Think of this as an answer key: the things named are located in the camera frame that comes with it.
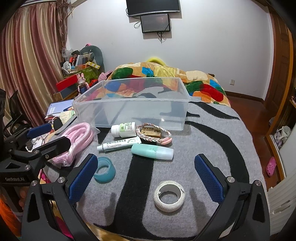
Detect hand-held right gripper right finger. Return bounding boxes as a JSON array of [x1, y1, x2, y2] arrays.
[[194, 154, 271, 241]]

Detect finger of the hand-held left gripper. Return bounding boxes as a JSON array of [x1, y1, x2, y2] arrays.
[[9, 136, 72, 171], [3, 123, 52, 149]]

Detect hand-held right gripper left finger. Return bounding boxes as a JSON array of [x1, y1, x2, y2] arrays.
[[21, 153, 99, 241]]

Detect pink rope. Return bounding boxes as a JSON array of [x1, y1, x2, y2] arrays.
[[52, 123, 100, 166]]

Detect teal tape roll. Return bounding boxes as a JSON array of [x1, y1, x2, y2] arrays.
[[94, 157, 116, 184]]

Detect white ointment tube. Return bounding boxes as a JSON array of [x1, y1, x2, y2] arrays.
[[97, 136, 141, 152]]

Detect white tape roll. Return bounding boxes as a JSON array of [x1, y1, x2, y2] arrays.
[[154, 181, 186, 212]]

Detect white pill bottle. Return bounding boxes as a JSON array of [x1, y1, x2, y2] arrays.
[[111, 122, 137, 138]]

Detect mint green travel bottle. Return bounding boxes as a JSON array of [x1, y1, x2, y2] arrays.
[[131, 143, 174, 161]]

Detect braided pink white bracelet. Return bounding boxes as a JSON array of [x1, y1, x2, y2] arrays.
[[136, 124, 173, 146]]

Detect small brown eraser box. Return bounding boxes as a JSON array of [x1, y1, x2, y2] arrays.
[[140, 127, 162, 137]]

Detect clear plastic storage box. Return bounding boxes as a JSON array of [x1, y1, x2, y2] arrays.
[[72, 77, 192, 130]]

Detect blue notebook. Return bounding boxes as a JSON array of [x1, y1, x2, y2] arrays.
[[46, 100, 74, 116]]

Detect loose paper sheets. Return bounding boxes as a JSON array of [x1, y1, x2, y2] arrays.
[[45, 110, 75, 123]]

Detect grey black striped blanket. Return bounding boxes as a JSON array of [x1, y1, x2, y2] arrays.
[[42, 96, 264, 240]]

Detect orange red cloth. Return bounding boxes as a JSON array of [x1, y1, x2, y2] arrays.
[[0, 197, 23, 241]]

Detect red box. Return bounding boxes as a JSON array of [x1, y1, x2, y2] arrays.
[[56, 75, 78, 92]]

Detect pink clog shoe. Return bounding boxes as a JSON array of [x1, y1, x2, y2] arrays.
[[266, 157, 277, 177]]

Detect pink rabbit drink bottle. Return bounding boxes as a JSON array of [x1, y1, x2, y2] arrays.
[[77, 73, 89, 94]]

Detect striped pink beige curtain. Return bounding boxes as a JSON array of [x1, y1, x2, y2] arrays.
[[0, 0, 70, 126]]

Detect green printed box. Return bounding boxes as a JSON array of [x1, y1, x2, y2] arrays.
[[75, 64, 102, 80]]

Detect white bag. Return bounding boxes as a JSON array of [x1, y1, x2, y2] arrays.
[[274, 126, 291, 149]]

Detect colourful patterned blanket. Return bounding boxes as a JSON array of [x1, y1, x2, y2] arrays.
[[102, 61, 232, 107]]

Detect grey plush toy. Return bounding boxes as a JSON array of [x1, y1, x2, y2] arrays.
[[80, 45, 105, 72]]

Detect yellow pillow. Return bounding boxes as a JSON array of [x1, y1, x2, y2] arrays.
[[147, 57, 166, 66]]

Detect brown wooden door frame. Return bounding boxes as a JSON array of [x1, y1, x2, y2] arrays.
[[264, 7, 296, 109]]

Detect small black wall monitor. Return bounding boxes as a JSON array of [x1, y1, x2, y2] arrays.
[[140, 13, 171, 33]]

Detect large black wall television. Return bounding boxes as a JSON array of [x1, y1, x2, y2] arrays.
[[126, 0, 181, 17]]

